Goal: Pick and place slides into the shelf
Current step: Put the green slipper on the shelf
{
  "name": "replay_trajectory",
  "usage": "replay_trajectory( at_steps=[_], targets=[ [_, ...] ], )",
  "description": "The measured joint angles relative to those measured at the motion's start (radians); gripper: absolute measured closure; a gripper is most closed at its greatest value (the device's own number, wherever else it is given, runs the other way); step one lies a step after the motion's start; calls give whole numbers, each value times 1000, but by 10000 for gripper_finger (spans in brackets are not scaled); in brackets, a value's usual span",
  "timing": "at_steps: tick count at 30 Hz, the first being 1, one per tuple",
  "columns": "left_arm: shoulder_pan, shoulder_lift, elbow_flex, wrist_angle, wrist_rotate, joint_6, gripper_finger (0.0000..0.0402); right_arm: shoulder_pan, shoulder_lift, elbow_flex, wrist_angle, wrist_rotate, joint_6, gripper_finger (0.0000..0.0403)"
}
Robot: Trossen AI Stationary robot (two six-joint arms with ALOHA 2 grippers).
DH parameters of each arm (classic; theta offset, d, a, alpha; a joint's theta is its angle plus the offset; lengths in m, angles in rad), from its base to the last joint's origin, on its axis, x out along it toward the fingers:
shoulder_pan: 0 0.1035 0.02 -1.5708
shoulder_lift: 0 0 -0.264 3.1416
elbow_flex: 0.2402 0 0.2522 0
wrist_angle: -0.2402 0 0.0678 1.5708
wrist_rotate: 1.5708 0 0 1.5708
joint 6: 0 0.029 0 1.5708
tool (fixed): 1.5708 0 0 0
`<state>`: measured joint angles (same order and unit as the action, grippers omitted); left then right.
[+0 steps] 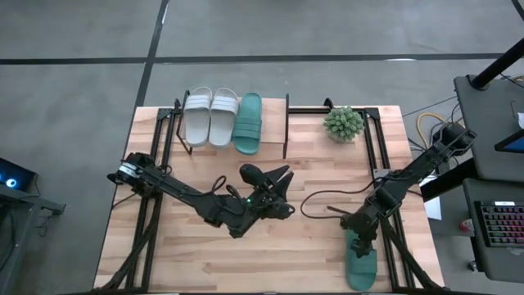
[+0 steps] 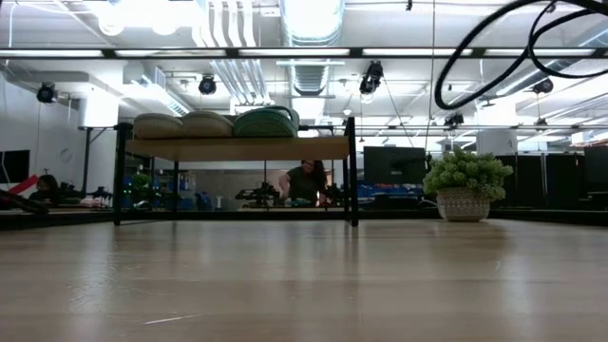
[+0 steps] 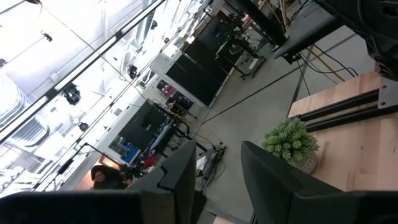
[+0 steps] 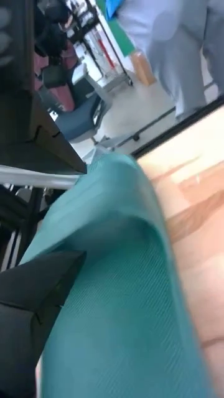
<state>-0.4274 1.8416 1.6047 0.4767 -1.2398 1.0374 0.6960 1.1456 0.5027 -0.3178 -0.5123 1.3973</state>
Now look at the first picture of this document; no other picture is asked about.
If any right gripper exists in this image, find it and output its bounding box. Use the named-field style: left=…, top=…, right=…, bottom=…
left=339, top=199, right=382, bottom=259

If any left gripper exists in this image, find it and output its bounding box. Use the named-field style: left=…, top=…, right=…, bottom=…
left=238, top=162, right=296, bottom=219

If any green rubber slide sandal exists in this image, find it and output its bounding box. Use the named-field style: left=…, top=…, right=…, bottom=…
left=232, top=92, right=264, bottom=156
left=345, top=229, right=378, bottom=292

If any green plant in patterned pot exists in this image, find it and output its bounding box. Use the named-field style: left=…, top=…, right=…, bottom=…
left=323, top=105, right=366, bottom=143

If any white paper sheet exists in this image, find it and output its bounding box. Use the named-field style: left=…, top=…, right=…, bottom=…
left=423, top=175, right=444, bottom=221

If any black desk support beam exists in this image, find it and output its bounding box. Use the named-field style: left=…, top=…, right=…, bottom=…
left=420, top=157, right=480, bottom=202

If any grey desk top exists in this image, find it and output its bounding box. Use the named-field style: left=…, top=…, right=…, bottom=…
left=453, top=75, right=524, bottom=181
left=462, top=178, right=524, bottom=284

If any backlit rainbow keyboard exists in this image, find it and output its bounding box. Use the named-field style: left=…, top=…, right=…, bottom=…
left=474, top=200, right=524, bottom=249

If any tablet with blue screen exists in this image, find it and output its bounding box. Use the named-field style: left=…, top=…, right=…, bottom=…
left=494, top=129, right=524, bottom=154

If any black pole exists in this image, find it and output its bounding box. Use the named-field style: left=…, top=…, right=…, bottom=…
left=469, top=37, right=524, bottom=90

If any grey metal cart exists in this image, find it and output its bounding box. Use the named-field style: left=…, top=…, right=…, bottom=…
left=0, top=186, right=66, bottom=295

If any computer with blue light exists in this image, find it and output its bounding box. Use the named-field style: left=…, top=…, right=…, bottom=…
left=0, top=157, right=38, bottom=193

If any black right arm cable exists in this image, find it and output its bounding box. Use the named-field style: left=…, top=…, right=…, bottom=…
left=300, top=179, right=384, bottom=220

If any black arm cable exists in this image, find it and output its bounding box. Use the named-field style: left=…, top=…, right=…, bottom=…
left=207, top=175, right=247, bottom=207
left=300, top=179, right=384, bottom=220

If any wooden shelf with black frame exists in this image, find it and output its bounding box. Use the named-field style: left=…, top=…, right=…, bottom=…
left=175, top=88, right=291, bottom=160

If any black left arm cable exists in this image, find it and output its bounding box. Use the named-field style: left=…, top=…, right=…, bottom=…
left=207, top=175, right=247, bottom=207

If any black aluminium table frame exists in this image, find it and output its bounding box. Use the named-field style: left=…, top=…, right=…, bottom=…
left=92, top=98, right=445, bottom=294

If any yellow cable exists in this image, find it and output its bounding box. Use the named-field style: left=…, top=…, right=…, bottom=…
left=416, top=112, right=467, bottom=144

